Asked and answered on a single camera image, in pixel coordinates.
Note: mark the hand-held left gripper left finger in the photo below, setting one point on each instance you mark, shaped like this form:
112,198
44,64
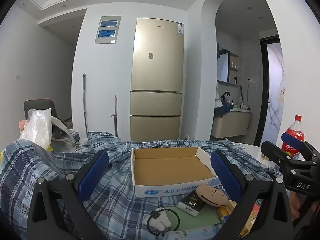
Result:
92,176

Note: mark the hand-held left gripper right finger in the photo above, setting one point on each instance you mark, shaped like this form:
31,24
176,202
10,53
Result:
225,176

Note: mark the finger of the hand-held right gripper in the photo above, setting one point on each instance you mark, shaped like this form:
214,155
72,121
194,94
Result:
271,150
290,140

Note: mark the beige round pouch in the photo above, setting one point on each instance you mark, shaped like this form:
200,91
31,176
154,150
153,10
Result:
210,196

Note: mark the black tissue packet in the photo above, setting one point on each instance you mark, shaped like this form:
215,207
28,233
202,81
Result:
190,202

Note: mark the red cigarette box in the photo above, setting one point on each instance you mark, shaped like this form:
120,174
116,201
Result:
253,211

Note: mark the green card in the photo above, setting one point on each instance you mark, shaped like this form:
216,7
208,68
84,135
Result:
200,221

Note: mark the shallow cardboard box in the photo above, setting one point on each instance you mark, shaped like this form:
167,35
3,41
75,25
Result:
170,165

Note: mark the light blue tissue pack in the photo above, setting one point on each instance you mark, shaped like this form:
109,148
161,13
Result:
190,235

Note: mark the person's right hand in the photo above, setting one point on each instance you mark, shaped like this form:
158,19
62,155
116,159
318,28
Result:
295,205

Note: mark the red drink bottle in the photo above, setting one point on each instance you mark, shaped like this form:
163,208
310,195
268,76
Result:
296,132

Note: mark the blue plaid cloth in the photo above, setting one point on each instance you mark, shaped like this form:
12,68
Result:
50,170

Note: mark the stack of books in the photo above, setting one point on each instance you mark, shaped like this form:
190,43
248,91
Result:
73,133

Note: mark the beige vanity cabinet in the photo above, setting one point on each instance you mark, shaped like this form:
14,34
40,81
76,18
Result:
230,125

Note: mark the white hair dryer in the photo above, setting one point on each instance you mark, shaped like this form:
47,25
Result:
243,107

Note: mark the white tote bag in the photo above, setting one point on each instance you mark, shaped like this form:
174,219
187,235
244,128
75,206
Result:
62,130

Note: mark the dark blue clothes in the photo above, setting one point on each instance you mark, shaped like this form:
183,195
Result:
222,110

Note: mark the thin grey pole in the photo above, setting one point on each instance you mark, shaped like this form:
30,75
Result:
115,115

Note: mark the black faucet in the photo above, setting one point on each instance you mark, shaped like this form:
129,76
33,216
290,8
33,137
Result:
226,95

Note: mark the clear plastic bag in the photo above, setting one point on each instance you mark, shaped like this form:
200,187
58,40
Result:
37,127

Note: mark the grey chair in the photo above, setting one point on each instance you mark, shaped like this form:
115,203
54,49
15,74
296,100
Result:
40,104

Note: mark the bathroom mirror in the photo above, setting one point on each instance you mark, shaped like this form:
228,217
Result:
223,67

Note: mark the gold refrigerator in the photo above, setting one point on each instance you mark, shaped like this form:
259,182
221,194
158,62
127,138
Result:
157,80

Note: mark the small fridge magnet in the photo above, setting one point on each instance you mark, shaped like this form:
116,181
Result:
150,55

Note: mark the fridge label sticker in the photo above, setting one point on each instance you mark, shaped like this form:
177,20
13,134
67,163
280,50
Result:
181,28

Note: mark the black door frame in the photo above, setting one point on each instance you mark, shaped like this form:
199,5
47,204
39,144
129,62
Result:
262,80

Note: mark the bathroom wall shelf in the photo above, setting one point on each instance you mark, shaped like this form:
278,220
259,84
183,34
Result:
234,67

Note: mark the grey wall panel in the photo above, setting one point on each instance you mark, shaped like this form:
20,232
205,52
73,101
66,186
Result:
117,33

